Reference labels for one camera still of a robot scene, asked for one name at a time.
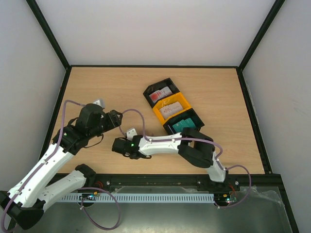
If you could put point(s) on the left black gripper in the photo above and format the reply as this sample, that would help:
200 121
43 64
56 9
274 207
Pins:
112 120

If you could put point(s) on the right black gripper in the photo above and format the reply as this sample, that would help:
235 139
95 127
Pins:
119 146

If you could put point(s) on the yellow bin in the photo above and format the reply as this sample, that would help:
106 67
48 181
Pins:
169 100

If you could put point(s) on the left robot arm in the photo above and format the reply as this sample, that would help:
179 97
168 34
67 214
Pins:
27 201

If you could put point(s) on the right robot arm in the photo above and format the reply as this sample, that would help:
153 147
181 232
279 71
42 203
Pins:
193 146

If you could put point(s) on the white patterned card stack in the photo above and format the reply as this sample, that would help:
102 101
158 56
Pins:
171 109

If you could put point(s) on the red white card stack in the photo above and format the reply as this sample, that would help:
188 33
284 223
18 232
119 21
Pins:
155 96

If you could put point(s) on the teal card stack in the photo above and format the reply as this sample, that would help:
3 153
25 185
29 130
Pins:
185 123

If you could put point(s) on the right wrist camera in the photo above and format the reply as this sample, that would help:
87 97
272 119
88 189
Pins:
131 133

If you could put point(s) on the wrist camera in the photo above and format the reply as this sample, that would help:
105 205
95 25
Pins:
131 133
100 102

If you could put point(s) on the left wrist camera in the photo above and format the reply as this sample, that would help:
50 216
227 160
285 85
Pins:
100 102

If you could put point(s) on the light blue cable duct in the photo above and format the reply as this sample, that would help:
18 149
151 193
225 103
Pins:
141 198

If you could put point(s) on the black frame rail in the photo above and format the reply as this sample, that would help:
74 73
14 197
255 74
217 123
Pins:
198 182

